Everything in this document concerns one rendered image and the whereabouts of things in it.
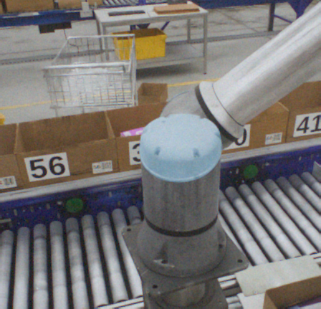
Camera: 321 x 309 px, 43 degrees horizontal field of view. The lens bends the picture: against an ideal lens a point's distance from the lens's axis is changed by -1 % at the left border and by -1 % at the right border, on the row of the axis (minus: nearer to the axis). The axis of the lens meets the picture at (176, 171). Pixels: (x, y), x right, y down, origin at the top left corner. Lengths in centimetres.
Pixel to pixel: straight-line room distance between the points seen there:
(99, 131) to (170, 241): 124
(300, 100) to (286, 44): 146
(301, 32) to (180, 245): 46
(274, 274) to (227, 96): 80
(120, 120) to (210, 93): 114
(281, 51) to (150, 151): 32
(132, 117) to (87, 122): 21
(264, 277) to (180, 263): 70
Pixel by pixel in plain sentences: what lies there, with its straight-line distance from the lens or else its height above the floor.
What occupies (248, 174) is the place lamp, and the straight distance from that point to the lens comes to 187.
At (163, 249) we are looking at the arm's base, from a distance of 81.
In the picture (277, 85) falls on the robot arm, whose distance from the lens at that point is 84.
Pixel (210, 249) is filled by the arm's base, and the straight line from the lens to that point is 82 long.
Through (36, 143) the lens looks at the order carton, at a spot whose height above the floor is 94.
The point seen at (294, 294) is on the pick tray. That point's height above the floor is 80.
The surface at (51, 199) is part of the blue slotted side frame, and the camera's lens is 172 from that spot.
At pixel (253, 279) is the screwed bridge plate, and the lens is 146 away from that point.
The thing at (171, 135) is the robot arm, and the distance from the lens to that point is 73.
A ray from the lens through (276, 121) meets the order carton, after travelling 189.
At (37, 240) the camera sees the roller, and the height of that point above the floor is 75.
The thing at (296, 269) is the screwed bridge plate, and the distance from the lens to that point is 152.
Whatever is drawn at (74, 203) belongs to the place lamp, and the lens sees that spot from 171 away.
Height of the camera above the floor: 182
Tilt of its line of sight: 33 degrees down
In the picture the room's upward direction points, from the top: 2 degrees counter-clockwise
